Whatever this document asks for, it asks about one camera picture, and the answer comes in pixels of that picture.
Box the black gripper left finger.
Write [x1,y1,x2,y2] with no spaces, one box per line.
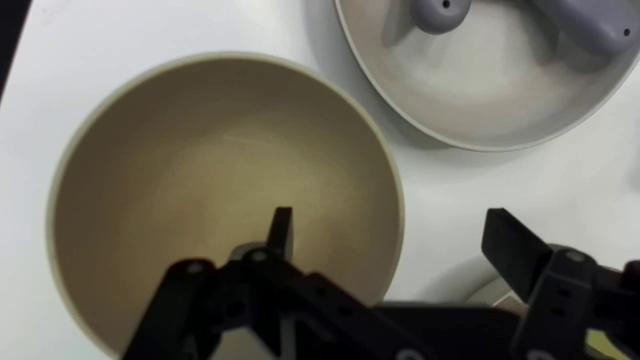
[118,205,428,360]

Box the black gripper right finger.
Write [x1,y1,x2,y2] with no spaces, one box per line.
[480,205,640,360]

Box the beige brown bowl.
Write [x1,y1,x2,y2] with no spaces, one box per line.
[44,49,408,360]

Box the large beige shallow dish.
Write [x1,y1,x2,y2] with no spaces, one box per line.
[332,0,640,153]

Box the grey game controller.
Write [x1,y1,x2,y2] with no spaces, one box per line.
[415,0,640,57]

